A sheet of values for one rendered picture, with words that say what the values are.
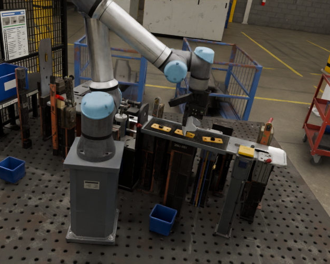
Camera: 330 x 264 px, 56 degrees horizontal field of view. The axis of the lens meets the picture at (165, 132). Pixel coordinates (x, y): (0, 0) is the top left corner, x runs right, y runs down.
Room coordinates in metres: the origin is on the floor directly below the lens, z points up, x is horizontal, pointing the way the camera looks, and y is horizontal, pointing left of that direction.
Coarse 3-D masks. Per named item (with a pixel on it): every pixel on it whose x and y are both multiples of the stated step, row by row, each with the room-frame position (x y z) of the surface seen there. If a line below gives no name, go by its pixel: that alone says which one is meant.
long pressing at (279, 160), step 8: (64, 96) 1.76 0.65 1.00; (80, 96) 1.80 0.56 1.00; (48, 104) 1.63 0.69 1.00; (64, 104) 1.65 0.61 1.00; (80, 104) 1.68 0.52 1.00; (80, 112) 1.57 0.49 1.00; (136, 120) 1.56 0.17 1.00; (168, 120) 1.63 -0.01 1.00; (200, 128) 1.60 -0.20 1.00; (232, 144) 1.45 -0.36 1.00; (240, 144) 1.47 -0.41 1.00; (248, 144) 1.48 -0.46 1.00; (256, 144) 1.49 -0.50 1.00; (232, 152) 1.37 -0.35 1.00; (256, 152) 1.40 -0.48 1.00; (272, 152) 1.43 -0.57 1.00; (280, 152) 1.44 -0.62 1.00; (280, 160) 1.36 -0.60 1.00
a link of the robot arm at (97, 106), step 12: (84, 96) 1.04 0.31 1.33; (96, 96) 1.05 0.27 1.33; (108, 96) 1.06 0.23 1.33; (84, 108) 0.99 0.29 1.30; (96, 108) 0.99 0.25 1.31; (108, 108) 1.01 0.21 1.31; (84, 120) 0.99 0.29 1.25; (96, 120) 0.98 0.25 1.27; (108, 120) 1.01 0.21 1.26; (84, 132) 0.99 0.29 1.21; (96, 132) 0.98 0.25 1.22; (108, 132) 1.01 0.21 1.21
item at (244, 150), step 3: (240, 147) 1.13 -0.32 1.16; (243, 147) 1.14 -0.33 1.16; (246, 147) 1.14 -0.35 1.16; (249, 147) 1.15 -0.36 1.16; (240, 150) 1.11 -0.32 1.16; (243, 150) 1.11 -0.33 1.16; (246, 150) 1.11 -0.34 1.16; (249, 150) 1.12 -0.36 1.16; (252, 150) 1.12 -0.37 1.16; (240, 153) 1.10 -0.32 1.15; (243, 153) 1.10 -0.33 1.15; (246, 153) 1.09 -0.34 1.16; (249, 153) 1.09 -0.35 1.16; (252, 153) 1.10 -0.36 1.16; (249, 156) 1.09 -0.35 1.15; (252, 156) 1.09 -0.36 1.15
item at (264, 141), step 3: (267, 123) 1.56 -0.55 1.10; (270, 123) 1.55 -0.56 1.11; (267, 126) 1.55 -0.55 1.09; (270, 126) 1.55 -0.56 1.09; (264, 129) 1.56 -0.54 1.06; (267, 129) 1.54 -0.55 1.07; (270, 129) 1.55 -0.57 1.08; (264, 132) 1.55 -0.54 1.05; (267, 132) 1.54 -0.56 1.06; (270, 132) 1.54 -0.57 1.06; (264, 135) 1.54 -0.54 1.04; (267, 135) 1.54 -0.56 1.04; (261, 138) 1.55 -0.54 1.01; (264, 138) 1.54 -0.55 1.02; (267, 138) 1.54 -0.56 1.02; (261, 141) 1.54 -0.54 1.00; (264, 141) 1.53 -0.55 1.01; (267, 141) 1.53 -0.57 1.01; (264, 144) 1.53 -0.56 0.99
